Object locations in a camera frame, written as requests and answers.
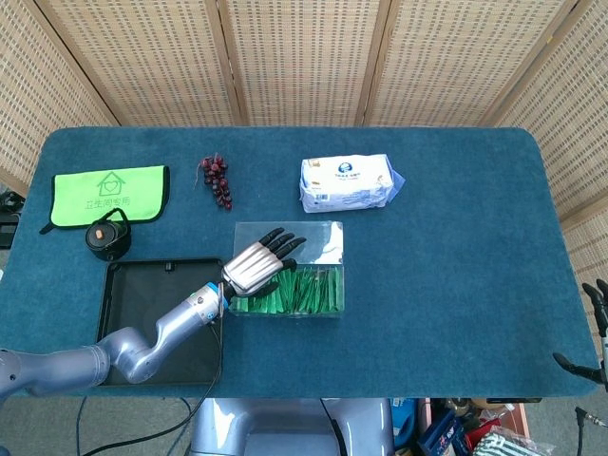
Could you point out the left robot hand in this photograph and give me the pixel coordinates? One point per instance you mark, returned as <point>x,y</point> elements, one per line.
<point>252,268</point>

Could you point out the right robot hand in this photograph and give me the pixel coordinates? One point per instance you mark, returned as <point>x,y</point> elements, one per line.
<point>599,297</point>

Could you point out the clear plastic box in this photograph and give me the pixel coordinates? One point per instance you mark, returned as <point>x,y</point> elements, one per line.
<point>318,242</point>

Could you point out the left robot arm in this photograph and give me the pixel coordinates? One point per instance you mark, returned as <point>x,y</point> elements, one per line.
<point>142,351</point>

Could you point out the green tea sachet stack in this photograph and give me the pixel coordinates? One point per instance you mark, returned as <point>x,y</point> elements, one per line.
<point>309,292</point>

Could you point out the black plastic tray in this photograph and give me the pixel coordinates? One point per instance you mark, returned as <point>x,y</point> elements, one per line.
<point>142,294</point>

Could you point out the dark red grape bunch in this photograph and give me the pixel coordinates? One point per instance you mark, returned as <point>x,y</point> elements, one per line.
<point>216,183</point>

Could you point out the white blue tissue pack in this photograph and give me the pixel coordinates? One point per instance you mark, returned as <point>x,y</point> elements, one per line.
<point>347,185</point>

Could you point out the grey robot torso base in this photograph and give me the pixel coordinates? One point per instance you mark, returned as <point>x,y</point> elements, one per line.
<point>285,427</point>

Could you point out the green cloth with black trim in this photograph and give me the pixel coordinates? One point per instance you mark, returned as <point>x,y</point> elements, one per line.
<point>95,199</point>

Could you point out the blue carpet table cover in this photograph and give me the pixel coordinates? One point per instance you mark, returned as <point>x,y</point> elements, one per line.
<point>427,285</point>

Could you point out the blue storage box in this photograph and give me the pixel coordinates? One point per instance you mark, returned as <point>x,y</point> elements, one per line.
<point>442,432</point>

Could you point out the woven folding screen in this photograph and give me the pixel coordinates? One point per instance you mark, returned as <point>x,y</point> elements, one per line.
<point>304,57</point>

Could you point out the black devices beside table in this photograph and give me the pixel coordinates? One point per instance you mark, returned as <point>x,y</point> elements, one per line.
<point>7,223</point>

